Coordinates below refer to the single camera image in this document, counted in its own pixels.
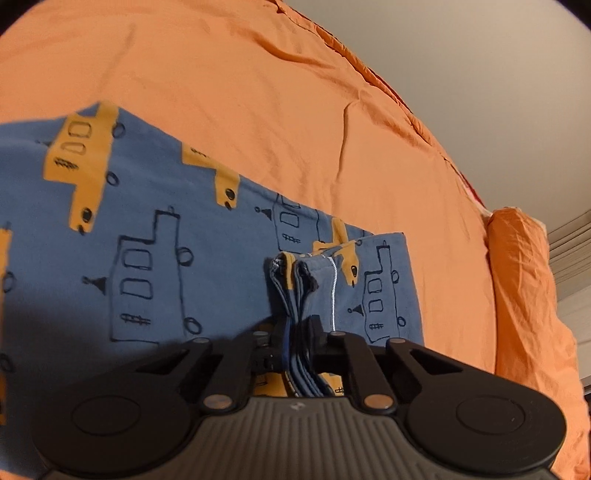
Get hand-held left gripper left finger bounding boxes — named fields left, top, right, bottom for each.
left=133, top=329, right=288, bottom=412

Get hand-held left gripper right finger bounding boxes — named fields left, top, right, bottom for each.
left=307, top=315, right=468, bottom=412

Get blue pants with orange print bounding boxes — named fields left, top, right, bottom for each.
left=0, top=102, right=426, bottom=428

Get orange pillow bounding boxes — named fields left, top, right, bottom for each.
left=485, top=206, right=589, bottom=480

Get red bed sheet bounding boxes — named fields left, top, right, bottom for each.
left=455, top=168, right=488, bottom=210

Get orange bed cover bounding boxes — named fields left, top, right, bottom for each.
left=0, top=0, right=502, bottom=377

